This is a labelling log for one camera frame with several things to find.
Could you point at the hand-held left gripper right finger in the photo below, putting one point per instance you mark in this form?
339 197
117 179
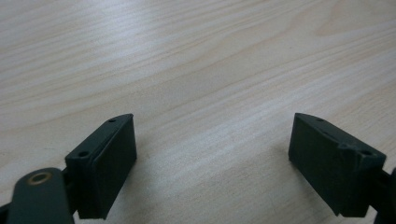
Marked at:
330 168

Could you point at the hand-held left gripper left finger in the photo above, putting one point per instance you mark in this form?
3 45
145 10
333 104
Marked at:
102 168

